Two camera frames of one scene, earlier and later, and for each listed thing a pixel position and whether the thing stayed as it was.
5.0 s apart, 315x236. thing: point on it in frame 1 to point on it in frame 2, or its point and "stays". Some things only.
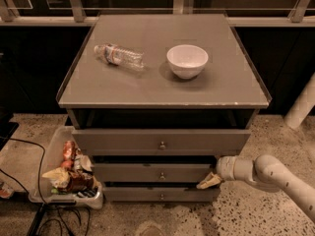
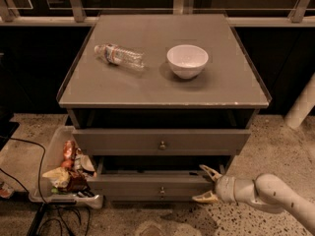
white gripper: (224, 168) to (225, 189)
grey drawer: (152, 172) to (150, 187)
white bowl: (187, 61) stays
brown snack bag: (80, 181) stays
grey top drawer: (160, 142) stays
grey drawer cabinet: (157, 99) stays
